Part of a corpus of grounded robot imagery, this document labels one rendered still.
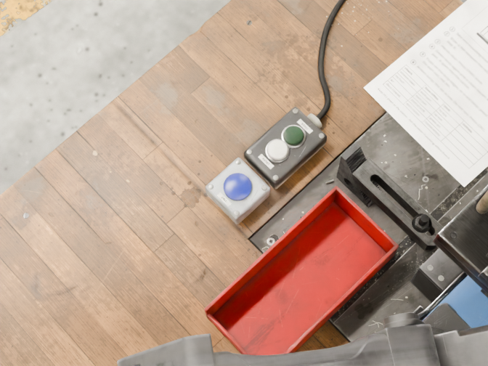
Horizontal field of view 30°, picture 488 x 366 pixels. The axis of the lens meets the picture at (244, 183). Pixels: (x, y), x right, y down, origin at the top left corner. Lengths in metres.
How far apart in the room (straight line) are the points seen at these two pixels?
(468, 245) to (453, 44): 0.45
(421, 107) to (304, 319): 0.36
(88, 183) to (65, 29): 1.19
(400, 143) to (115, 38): 1.26
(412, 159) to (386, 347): 0.52
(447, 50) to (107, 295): 0.63
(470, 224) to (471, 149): 0.31
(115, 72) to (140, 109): 1.04
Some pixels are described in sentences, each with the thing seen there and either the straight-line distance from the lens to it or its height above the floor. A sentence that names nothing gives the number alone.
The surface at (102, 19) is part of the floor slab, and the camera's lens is 2.50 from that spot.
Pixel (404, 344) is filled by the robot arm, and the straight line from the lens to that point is 0.90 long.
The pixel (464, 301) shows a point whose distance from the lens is 1.21.
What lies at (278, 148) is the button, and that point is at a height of 0.94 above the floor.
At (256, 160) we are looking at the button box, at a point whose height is 0.93.
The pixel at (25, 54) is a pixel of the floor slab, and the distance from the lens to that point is 2.49.
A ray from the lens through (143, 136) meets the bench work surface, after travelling 1.36.
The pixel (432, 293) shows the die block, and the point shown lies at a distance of 1.27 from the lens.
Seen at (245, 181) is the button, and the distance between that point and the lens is 1.29.
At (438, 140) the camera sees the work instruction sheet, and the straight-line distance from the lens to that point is 1.37.
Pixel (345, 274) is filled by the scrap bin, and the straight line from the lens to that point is 1.29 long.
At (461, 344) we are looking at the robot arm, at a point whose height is 1.23.
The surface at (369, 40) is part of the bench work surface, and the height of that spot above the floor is 0.90.
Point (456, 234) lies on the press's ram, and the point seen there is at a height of 1.14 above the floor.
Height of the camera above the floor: 2.16
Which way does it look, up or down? 72 degrees down
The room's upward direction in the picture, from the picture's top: 4 degrees counter-clockwise
